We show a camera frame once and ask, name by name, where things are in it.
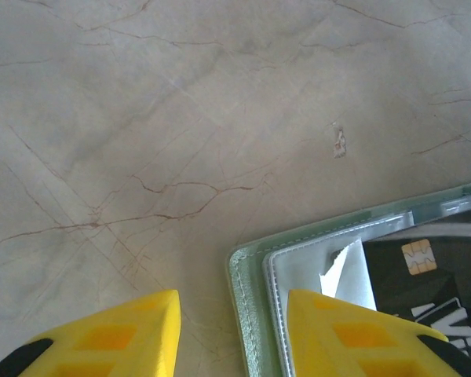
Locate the white paper insert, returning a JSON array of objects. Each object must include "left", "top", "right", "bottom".
[{"left": 319, "top": 240, "right": 378, "bottom": 311}]

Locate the black credit card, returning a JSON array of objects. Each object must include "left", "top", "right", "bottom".
[{"left": 362, "top": 203, "right": 471, "bottom": 366}]

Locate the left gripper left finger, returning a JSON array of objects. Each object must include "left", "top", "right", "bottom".
[{"left": 0, "top": 289, "right": 181, "bottom": 377}]

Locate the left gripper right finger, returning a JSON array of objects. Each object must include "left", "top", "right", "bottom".
[{"left": 288, "top": 289, "right": 471, "bottom": 377}]

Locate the green card holder wallet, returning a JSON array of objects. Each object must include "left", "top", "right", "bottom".
[{"left": 227, "top": 179, "right": 471, "bottom": 377}]

